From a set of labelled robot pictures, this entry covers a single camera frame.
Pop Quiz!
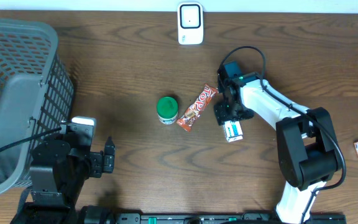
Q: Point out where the grey plastic basket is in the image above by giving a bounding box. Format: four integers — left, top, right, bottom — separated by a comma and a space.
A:
0, 19, 74, 194

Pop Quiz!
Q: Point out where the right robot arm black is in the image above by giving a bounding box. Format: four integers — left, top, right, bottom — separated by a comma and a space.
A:
214, 62, 346, 223

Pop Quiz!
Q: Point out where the white barcode scanner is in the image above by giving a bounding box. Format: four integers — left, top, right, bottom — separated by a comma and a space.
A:
177, 2, 204, 45

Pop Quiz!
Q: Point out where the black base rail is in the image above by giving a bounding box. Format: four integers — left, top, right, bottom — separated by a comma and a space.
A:
79, 205, 347, 224

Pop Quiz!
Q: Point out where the green lid jar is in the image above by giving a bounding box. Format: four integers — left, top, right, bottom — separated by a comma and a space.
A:
157, 96, 178, 125

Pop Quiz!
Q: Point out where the red snack wrapper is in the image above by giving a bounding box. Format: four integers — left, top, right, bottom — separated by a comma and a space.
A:
177, 83, 218, 132

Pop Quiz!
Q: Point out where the white Panadol box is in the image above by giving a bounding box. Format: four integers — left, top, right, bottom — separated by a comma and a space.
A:
223, 121, 243, 142

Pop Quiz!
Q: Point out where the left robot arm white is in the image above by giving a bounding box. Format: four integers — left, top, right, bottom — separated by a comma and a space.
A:
12, 123, 116, 224

